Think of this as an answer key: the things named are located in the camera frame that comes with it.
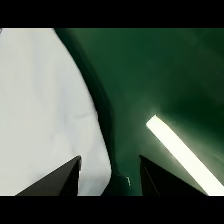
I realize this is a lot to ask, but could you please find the white garment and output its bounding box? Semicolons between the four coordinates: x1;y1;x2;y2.
0;27;112;197

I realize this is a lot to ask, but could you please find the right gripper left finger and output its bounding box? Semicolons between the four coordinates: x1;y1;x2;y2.
16;154;82;197

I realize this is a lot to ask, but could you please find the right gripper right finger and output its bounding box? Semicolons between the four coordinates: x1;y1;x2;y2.
138;154;207;197

